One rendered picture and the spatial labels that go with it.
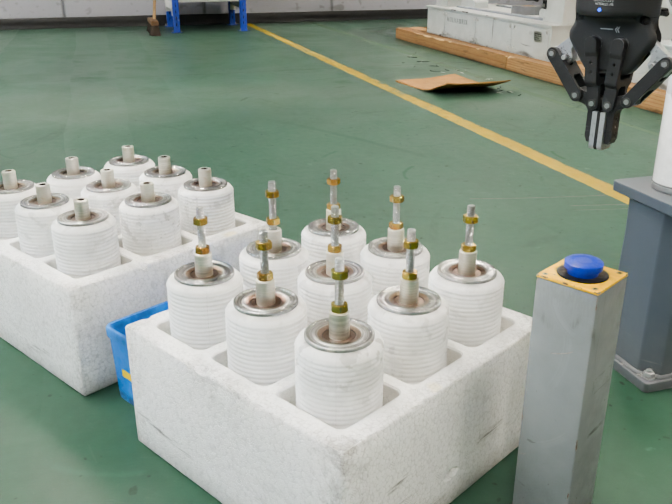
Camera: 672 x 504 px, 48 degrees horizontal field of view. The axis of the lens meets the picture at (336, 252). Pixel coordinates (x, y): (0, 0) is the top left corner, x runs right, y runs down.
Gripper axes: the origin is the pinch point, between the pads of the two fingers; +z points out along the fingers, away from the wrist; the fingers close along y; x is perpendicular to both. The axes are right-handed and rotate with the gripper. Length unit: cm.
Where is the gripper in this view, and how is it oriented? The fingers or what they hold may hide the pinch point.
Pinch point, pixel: (601, 129)
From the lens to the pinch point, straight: 79.6
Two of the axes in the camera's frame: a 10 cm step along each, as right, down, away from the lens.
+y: 7.2, 2.6, -6.4
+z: 0.0, 9.3, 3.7
